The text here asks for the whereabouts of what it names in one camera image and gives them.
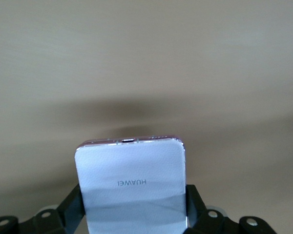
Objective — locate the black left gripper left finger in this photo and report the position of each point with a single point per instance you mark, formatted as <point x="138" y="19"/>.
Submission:
<point x="51" y="219"/>

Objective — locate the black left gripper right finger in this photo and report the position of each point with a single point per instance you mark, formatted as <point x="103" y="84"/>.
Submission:
<point x="210" y="219"/>

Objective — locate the lavender white phone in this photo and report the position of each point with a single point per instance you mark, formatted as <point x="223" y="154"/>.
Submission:
<point x="131" y="165"/>

